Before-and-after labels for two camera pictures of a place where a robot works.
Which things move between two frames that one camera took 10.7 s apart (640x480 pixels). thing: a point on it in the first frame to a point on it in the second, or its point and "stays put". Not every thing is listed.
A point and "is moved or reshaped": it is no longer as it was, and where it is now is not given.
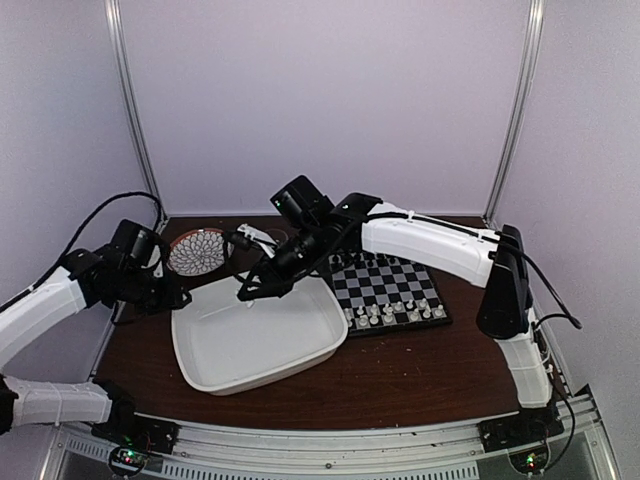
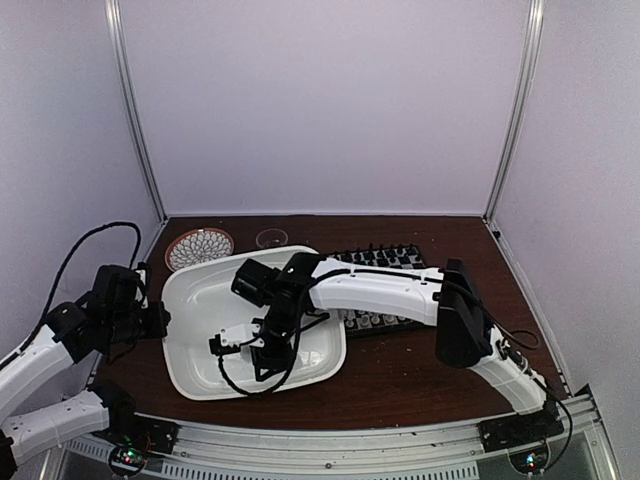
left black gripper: (172, 297) to (159, 319)
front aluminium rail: (342, 446) stays put
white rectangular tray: (224, 345) is moved or reshaped
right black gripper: (278, 281) to (280, 359)
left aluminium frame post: (114, 17) stays put
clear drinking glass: (278, 234) stays put
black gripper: (246, 235) to (229, 340)
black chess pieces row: (354, 256) stays put
